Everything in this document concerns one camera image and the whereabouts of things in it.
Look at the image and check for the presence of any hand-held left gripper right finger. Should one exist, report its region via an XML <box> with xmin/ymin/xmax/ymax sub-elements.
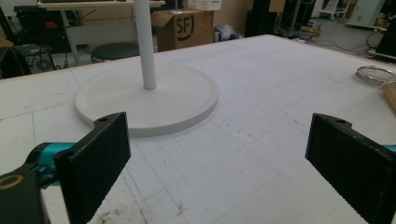
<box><xmin>304</xmin><ymin>113</ymin><xmax>396</xmax><ymax>224</ymax></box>

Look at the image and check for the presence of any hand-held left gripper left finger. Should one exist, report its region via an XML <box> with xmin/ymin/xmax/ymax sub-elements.
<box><xmin>52</xmin><ymin>111</ymin><xmax>132</xmax><ymax>224</ymax></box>

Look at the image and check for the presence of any white round-base stand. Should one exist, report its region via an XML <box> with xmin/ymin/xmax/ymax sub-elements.
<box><xmin>74</xmin><ymin>0</ymin><xmax>219</xmax><ymax>138</ymax></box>

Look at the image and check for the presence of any wooden board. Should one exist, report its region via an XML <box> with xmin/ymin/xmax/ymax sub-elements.
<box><xmin>380</xmin><ymin>81</ymin><xmax>396</xmax><ymax>113</ymax></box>

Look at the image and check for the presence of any metal mesh sieve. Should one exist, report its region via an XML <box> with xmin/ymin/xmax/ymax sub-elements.
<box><xmin>354</xmin><ymin>65</ymin><xmax>396</xmax><ymax>87</ymax></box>

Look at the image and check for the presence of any black round stool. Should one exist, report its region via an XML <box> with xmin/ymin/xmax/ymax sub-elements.
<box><xmin>90</xmin><ymin>42</ymin><xmax>141</xmax><ymax>64</ymax></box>

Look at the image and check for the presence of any computer tower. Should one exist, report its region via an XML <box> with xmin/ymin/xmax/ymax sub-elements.
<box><xmin>13</xmin><ymin>43</ymin><xmax>57</xmax><ymax>75</ymax></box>

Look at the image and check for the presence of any white-framed desk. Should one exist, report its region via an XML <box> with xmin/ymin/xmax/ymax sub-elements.
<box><xmin>36</xmin><ymin>0</ymin><xmax>166</xmax><ymax>67</ymax></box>

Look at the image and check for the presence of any black equipment case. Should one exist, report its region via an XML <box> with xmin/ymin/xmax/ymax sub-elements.
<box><xmin>13</xmin><ymin>5</ymin><xmax>73</xmax><ymax>54</ymax></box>

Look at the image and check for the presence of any brown cardboard box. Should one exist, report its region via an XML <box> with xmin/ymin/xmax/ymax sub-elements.
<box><xmin>151</xmin><ymin>8</ymin><xmax>215</xmax><ymax>53</ymax></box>

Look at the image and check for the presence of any black curtain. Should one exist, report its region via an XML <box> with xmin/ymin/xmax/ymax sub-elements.
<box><xmin>244</xmin><ymin>0</ymin><xmax>278</xmax><ymax>38</ymax></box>

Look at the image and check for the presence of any grey bag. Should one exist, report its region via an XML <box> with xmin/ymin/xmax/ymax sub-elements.
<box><xmin>213</xmin><ymin>24</ymin><xmax>240</xmax><ymax>43</ymax></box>

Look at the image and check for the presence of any clear plastic box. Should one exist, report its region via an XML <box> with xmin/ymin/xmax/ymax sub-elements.
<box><xmin>187</xmin><ymin>0</ymin><xmax>222</xmax><ymax>11</ymax></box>

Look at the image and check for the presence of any black cable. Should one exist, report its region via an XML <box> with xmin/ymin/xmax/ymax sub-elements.
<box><xmin>314</xmin><ymin>31</ymin><xmax>382</xmax><ymax>54</ymax></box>

